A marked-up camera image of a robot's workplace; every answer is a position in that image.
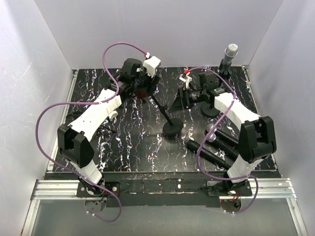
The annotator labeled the brown wooden metronome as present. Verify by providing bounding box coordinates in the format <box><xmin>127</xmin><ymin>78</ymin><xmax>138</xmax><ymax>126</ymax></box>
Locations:
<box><xmin>133</xmin><ymin>90</ymin><xmax>149</xmax><ymax>99</ymax></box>

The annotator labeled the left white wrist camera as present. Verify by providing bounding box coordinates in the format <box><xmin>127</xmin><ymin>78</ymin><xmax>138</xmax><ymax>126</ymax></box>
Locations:
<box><xmin>143</xmin><ymin>52</ymin><xmax>161</xmax><ymax>78</ymax></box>

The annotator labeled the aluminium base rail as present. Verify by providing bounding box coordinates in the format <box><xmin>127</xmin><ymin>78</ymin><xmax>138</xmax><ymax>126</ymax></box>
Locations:
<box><xmin>21</xmin><ymin>65</ymin><xmax>308</xmax><ymax>236</ymax></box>

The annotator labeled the tall black tripod stand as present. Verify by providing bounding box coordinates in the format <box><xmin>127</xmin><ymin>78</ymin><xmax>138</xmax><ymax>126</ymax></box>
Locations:
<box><xmin>65</xmin><ymin>111</ymin><xmax>82</xmax><ymax>120</ymax></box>

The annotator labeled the round base microphone stand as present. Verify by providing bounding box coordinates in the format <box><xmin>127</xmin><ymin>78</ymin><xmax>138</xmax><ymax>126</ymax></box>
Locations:
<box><xmin>151</xmin><ymin>95</ymin><xmax>184</xmax><ymax>139</ymax></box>

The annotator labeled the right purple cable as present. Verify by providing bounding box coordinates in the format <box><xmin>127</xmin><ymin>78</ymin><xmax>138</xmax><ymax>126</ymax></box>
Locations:
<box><xmin>188</xmin><ymin>66</ymin><xmax>258</xmax><ymax>213</ymax></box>

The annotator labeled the black glitter microphone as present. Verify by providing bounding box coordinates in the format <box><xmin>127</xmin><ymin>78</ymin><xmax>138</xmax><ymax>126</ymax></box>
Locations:
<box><xmin>206</xmin><ymin>134</ymin><xmax>239</xmax><ymax>161</ymax></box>

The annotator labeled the black microphone iridescent head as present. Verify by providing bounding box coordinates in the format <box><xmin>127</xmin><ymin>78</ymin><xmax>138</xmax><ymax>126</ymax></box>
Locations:
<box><xmin>206</xmin><ymin>123</ymin><xmax>241</xmax><ymax>146</ymax></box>

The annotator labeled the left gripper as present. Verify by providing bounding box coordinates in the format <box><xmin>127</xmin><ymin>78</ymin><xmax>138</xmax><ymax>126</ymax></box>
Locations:
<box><xmin>132</xmin><ymin>65</ymin><xmax>160</xmax><ymax>96</ymax></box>

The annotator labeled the matte black microphone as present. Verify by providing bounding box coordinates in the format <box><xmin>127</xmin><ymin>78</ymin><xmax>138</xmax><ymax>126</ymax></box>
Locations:
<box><xmin>186</xmin><ymin>140</ymin><xmax>231</xmax><ymax>170</ymax></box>

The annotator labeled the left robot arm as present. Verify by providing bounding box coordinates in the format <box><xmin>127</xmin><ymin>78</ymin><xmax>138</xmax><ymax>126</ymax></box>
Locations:
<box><xmin>57</xmin><ymin>56</ymin><xmax>161</xmax><ymax>197</ymax></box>

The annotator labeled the small black tripod stand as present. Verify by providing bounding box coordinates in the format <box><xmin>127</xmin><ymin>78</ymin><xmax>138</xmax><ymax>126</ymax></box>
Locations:
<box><xmin>96</xmin><ymin>125</ymin><xmax>117</xmax><ymax>135</ymax></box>

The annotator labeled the silver glitter microphone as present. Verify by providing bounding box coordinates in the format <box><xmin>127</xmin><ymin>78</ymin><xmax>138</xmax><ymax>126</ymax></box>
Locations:
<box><xmin>218</xmin><ymin>43</ymin><xmax>239</xmax><ymax>77</ymax></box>

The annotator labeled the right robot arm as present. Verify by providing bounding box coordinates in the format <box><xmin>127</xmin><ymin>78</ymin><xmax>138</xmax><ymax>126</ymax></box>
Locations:
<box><xmin>170</xmin><ymin>70</ymin><xmax>277</xmax><ymax>196</ymax></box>

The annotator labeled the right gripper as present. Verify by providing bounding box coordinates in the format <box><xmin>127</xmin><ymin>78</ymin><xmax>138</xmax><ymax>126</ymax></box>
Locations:
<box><xmin>168</xmin><ymin>87</ymin><xmax>206</xmax><ymax>112</ymax></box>

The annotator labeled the right round base stand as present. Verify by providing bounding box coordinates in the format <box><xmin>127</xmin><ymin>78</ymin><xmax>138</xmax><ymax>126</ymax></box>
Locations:
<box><xmin>200</xmin><ymin>102</ymin><xmax>220</xmax><ymax>118</ymax></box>

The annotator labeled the white and blue block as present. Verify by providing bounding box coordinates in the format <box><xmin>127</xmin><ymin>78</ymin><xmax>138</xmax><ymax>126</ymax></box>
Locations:
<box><xmin>106</xmin><ymin>110</ymin><xmax>118</xmax><ymax>122</ymax></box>

